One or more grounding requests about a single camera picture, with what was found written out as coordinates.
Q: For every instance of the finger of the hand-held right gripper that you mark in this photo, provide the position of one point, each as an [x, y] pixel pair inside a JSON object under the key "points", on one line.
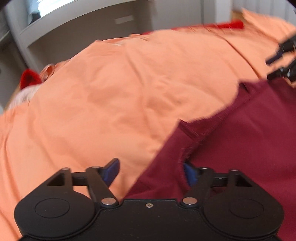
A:
{"points": [[283, 71], [288, 46]]}

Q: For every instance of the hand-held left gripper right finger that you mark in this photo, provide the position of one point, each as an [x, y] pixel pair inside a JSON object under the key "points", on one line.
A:
{"points": [[190, 175]]}

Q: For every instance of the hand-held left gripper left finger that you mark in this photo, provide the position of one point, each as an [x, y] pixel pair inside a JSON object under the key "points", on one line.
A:
{"points": [[112, 171]]}

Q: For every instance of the dark red long-sleeved shirt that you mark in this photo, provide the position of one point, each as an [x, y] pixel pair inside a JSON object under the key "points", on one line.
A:
{"points": [[242, 139]]}

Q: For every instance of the grey padded headboard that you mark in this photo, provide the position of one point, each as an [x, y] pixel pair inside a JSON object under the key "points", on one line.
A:
{"points": [[261, 7]]}

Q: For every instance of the orange duvet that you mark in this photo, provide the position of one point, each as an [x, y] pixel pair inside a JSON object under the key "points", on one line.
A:
{"points": [[115, 92]]}

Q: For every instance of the pale pink cloth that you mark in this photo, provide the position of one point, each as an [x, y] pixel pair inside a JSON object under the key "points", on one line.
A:
{"points": [[22, 97]]}

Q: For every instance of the orange lace cloth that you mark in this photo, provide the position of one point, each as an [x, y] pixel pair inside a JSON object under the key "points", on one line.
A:
{"points": [[47, 69]]}

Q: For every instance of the red plush toy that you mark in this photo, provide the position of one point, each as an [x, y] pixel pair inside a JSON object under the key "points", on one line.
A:
{"points": [[29, 77]]}

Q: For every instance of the grey built-in wardrobe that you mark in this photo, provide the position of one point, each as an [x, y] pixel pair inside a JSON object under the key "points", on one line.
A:
{"points": [[81, 37]]}

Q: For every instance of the window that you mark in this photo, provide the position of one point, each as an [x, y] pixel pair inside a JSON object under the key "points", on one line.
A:
{"points": [[46, 4]]}

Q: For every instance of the white wall socket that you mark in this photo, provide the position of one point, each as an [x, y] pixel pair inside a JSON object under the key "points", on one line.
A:
{"points": [[124, 20]]}

